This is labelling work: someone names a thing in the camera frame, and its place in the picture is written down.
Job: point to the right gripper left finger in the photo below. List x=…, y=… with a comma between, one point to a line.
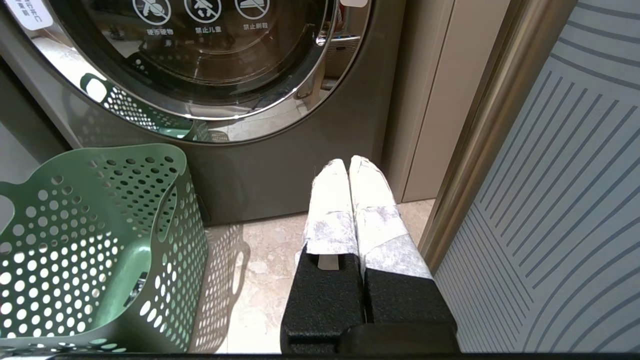
x=327, y=235

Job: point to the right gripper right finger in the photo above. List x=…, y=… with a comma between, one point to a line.
x=385, y=240

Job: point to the grey washing machine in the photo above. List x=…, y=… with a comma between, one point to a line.
x=280, y=125

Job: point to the round washing machine door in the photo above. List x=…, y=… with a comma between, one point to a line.
x=200, y=60

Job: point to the green perforated laundry basket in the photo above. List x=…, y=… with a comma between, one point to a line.
x=100, y=250

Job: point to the beige cabinet panel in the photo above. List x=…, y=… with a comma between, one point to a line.
x=430, y=100

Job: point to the striped frosted glass door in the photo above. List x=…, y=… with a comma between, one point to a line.
x=540, y=190

